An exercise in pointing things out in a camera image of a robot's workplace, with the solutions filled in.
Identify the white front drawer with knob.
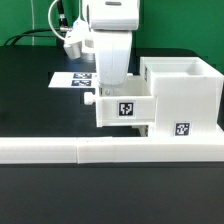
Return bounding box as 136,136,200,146
133,125,148,137

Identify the white drawer cabinet box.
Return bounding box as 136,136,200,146
140,57,224,137

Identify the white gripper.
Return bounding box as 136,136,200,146
93,31,132,97

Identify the white L-shaped fence wall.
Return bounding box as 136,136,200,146
0,135,224,164

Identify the black cable bundle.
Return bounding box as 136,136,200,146
3,0,73,47

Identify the white marker tag plate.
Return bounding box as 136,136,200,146
48,72,98,88

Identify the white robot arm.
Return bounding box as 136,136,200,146
64,0,140,96

